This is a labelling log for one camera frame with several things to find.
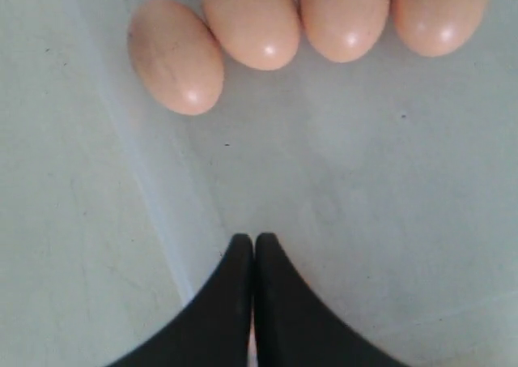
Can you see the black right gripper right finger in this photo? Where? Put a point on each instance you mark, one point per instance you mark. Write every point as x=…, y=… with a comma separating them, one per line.
x=293, y=326

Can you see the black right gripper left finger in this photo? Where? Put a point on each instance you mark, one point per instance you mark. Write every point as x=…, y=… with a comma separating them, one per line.
x=214, y=328

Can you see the brown egg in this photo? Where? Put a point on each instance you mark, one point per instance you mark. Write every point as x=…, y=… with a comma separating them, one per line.
x=261, y=34
x=343, y=30
x=433, y=28
x=175, y=56

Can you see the clear plastic bin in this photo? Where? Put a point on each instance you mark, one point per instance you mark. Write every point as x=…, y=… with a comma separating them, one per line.
x=390, y=181

